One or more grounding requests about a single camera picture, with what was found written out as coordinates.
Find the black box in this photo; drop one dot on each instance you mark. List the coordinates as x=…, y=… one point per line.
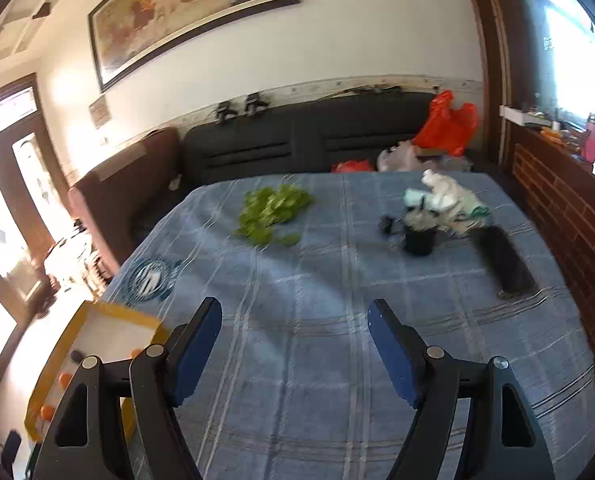
x=419, y=237

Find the dark wooden pillar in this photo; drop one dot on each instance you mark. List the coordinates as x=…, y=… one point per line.
x=495, y=60

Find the wooden glass door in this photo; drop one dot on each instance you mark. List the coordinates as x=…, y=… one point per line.
x=12, y=185

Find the green lettuce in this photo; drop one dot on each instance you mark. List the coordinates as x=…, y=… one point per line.
x=272, y=212

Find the dark grey sofa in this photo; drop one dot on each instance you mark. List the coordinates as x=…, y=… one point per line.
x=302, y=135

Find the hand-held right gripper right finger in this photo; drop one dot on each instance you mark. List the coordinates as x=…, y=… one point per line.
x=390, y=355

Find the pink bottle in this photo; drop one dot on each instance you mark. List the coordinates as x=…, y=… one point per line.
x=591, y=137

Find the black clip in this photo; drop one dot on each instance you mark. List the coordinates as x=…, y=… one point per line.
x=255, y=104
x=225, y=112

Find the dark purple plum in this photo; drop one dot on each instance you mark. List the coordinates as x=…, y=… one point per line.
x=75, y=356

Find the orange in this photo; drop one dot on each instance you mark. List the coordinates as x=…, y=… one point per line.
x=65, y=379
x=136, y=352
x=46, y=412

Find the yellow cardboard box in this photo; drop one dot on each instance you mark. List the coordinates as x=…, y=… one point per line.
x=127, y=316

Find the small red plastic bag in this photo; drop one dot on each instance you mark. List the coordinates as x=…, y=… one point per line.
x=352, y=166

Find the small wall sign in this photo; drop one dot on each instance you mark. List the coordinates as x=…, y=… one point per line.
x=100, y=112

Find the black phone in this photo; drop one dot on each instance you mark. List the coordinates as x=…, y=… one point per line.
x=507, y=265

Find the large red plastic bag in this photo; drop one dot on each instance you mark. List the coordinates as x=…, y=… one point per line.
x=447, y=122

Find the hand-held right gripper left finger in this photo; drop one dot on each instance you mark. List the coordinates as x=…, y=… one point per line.
x=200, y=355

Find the window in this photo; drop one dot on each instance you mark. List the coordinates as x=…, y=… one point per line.
x=572, y=60

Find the small black adapter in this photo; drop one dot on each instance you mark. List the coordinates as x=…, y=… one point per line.
x=388, y=224

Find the white cloth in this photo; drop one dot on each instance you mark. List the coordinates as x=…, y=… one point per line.
x=447, y=197

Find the white window ledge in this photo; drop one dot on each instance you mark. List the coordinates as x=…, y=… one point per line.
x=520, y=116

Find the blue plaid blanket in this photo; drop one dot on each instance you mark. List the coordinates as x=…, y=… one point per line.
x=302, y=285

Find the framed painting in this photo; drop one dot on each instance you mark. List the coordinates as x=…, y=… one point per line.
x=187, y=15

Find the grey plastic bag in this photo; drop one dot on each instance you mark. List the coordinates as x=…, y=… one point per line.
x=402, y=157

